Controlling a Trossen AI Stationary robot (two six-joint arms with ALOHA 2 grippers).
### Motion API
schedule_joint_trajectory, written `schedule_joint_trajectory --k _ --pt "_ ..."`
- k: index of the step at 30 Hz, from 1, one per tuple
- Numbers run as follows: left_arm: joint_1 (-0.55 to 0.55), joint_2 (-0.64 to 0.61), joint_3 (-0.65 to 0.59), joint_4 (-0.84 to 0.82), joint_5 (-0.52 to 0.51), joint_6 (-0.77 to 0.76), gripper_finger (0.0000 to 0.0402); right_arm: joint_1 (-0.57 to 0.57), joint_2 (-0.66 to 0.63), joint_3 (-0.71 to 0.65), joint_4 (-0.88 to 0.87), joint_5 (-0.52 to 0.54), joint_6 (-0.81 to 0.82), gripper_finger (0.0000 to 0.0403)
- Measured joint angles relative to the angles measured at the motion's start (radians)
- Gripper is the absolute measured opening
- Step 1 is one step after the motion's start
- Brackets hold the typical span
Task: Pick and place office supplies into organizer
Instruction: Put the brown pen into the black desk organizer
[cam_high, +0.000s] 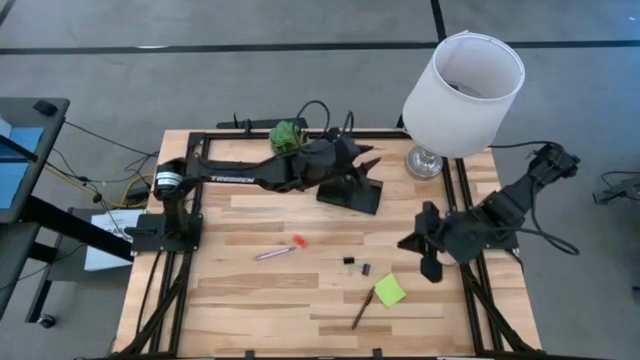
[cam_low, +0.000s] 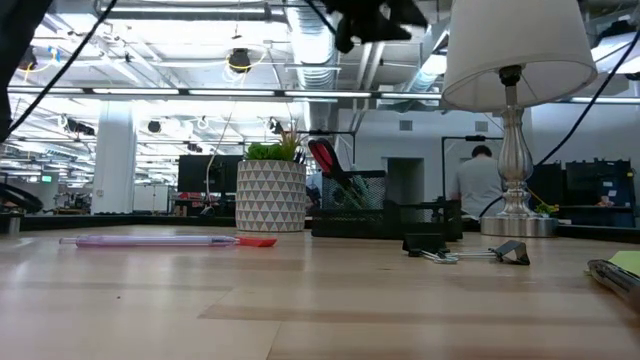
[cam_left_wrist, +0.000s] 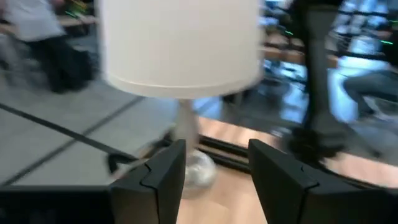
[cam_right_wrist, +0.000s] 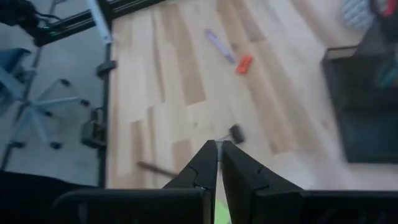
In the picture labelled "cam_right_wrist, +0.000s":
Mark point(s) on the black binder clip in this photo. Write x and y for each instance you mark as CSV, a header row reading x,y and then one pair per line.
x,y
237,134

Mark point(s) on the black mesh desk organizer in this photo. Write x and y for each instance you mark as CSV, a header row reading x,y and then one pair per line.
x,y
357,130

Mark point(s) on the office chair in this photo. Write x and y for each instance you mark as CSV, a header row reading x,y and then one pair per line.
x,y
59,101

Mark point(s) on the green sticky note pad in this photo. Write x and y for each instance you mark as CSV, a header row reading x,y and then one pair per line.
x,y
221,214

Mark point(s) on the black table edge clamp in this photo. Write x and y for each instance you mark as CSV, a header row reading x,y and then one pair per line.
x,y
105,68

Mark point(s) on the black aluminium table frame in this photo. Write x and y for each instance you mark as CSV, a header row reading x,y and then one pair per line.
x,y
71,26

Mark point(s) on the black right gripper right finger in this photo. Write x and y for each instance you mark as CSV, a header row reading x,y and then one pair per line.
x,y
248,186

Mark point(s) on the orange eraser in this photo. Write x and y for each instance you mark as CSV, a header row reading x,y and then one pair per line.
x,y
244,64

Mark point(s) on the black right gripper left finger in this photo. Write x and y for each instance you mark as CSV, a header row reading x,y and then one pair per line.
x,y
192,186

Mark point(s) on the purple pen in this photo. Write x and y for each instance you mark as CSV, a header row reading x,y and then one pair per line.
x,y
219,46

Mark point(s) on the teal pen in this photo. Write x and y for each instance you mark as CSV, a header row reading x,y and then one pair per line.
x,y
385,73

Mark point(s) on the brown wooden pencil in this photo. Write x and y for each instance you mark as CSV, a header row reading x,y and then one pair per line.
x,y
155,169

